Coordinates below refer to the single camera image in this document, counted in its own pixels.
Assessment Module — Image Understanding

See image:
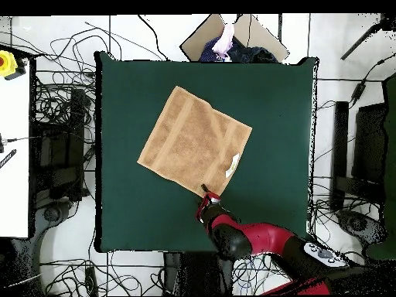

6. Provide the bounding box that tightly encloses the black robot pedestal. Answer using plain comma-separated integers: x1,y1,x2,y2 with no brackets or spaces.
162,251,234,297

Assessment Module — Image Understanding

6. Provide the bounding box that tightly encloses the black flat panel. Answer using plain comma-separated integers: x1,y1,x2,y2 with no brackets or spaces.
351,103,388,186

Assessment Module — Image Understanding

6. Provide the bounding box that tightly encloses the black power strip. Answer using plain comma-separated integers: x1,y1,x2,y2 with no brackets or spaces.
84,265,98,296

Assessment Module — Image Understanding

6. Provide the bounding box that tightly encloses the black tripod leg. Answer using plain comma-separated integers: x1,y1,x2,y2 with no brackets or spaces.
340,13,396,61

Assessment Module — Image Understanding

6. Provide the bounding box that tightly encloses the brown cardboard box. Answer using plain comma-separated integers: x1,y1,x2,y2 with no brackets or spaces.
179,13,290,63

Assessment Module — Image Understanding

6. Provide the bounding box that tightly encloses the yellow emergency stop button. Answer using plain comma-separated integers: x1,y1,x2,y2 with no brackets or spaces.
0,49,19,78

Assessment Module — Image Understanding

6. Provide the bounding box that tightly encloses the black cable tangle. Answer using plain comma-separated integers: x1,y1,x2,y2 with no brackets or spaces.
32,21,125,131
231,172,372,295

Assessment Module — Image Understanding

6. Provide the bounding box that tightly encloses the black power adapter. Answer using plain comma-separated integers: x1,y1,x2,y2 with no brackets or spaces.
349,80,367,104

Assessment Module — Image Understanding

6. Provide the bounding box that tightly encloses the black metal post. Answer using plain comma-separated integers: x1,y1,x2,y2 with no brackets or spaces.
329,101,350,211

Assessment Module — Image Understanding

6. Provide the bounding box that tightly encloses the blue dotted garment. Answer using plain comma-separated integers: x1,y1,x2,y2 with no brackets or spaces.
199,36,223,63

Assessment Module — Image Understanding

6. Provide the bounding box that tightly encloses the tan terry towel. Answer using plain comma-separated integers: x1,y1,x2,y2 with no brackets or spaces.
136,85,253,199

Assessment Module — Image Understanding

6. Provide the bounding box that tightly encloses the green fabric sheet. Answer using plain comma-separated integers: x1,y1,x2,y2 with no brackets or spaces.
366,72,396,261

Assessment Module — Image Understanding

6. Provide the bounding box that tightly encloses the pink garment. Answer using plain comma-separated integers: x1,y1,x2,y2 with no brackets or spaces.
212,22,236,60

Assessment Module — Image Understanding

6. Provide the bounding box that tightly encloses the black ribbed strap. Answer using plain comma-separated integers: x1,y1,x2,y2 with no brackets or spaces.
0,148,18,169

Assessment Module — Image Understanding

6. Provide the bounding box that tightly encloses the grey wheeled stand base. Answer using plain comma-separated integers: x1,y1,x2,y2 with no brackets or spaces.
336,209,387,248
12,199,73,297

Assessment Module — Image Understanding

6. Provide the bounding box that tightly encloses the black equipment rack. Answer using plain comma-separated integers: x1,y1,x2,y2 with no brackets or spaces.
30,87,88,202

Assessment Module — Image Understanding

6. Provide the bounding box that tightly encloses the dark green table cloth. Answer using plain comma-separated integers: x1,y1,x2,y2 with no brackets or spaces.
94,50,319,254

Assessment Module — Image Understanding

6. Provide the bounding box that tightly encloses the dark navy garment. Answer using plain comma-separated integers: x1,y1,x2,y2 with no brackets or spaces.
227,36,279,63

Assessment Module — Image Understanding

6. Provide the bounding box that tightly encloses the white desk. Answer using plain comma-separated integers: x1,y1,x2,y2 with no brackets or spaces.
0,58,31,239

